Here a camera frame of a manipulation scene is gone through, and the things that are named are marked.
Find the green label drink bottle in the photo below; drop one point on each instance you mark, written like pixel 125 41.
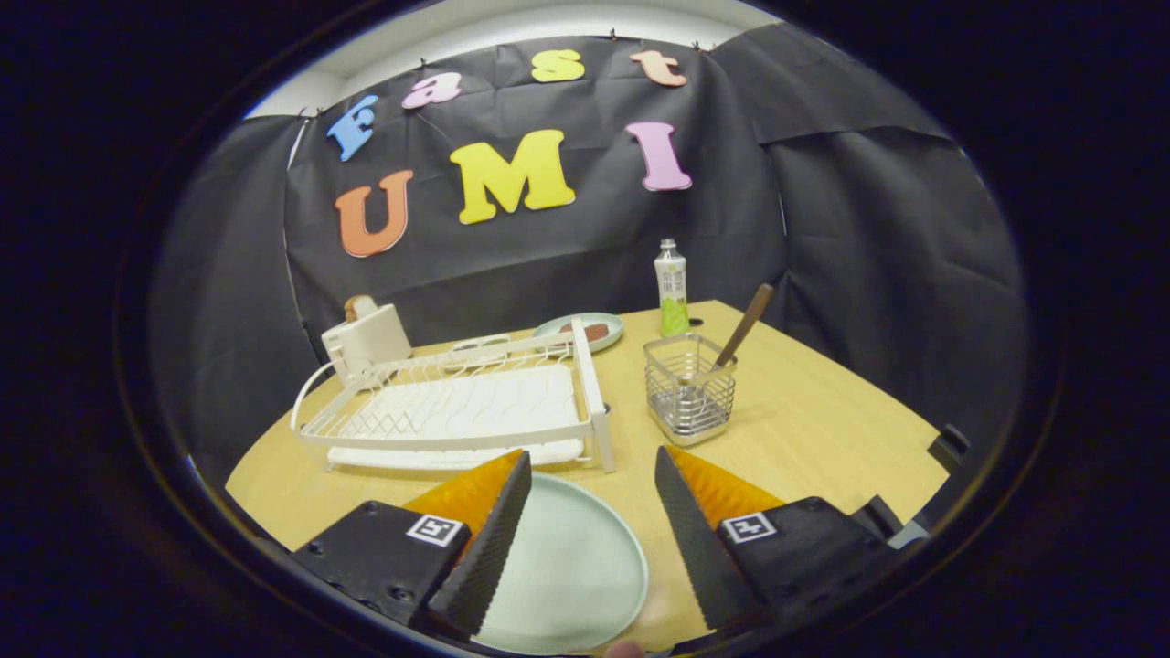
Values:
pixel 673 292

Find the small green plate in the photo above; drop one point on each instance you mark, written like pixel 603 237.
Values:
pixel 553 327

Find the white dish rack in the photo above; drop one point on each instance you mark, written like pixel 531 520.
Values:
pixel 475 402

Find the white toaster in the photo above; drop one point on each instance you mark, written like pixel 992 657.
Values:
pixel 370 338

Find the brown food pieces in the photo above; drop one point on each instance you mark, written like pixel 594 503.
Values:
pixel 594 331

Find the white divided sauce dish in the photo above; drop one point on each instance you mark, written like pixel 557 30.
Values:
pixel 480 344

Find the black backdrop cloth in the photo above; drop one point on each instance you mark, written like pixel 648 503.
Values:
pixel 548 265

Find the black chair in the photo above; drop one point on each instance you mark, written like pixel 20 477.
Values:
pixel 951 448

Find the toast slice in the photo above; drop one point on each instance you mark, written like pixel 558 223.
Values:
pixel 359 306

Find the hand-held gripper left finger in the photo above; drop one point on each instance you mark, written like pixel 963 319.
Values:
pixel 484 557

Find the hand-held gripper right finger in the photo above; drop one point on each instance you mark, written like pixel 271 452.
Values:
pixel 699 548

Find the pale green plate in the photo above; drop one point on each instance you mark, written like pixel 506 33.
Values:
pixel 567 567

